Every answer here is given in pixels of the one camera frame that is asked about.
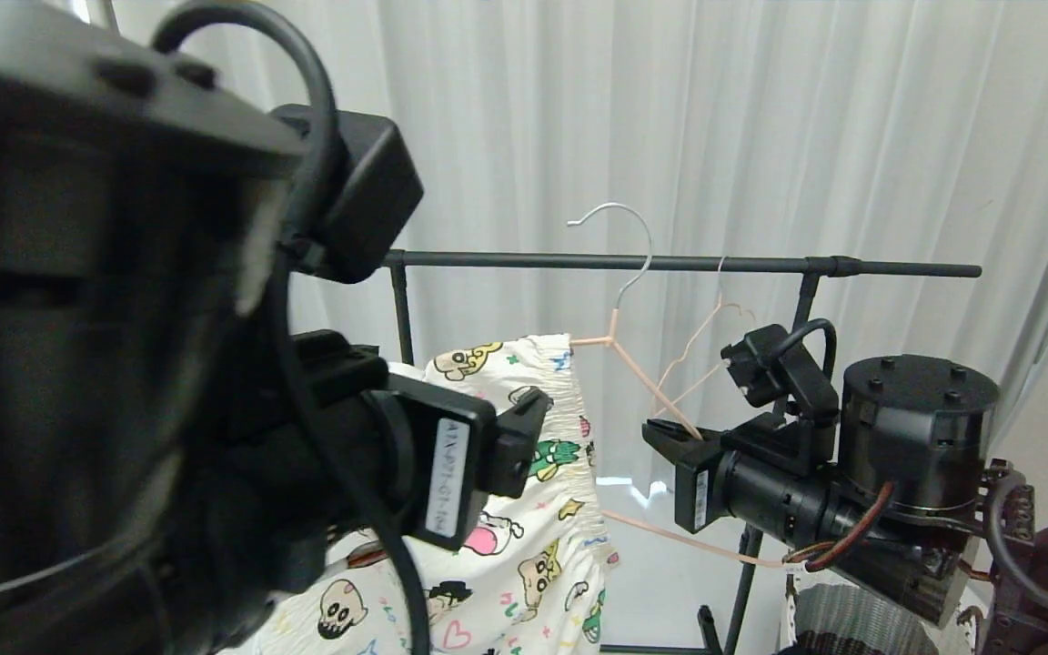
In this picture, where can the white laundry basket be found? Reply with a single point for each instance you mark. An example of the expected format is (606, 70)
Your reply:
(861, 623)

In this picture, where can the black clothes rack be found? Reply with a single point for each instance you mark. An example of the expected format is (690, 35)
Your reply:
(533, 262)

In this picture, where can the cream printed garment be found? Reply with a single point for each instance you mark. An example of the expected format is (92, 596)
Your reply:
(542, 555)

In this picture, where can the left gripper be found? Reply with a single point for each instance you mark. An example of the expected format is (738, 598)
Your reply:
(410, 428)

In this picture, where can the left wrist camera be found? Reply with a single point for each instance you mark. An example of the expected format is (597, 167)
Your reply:
(360, 191)

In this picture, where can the pink clothes hanger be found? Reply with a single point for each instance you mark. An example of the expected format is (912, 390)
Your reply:
(720, 282)
(613, 327)

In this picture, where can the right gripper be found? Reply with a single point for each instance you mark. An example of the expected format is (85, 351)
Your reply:
(760, 496)

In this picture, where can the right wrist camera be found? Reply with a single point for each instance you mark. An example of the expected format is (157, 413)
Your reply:
(770, 364)

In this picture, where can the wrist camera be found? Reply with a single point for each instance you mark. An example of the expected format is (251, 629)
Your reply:
(770, 364)
(360, 191)

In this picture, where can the white curtain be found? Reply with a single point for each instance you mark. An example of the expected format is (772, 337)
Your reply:
(533, 109)

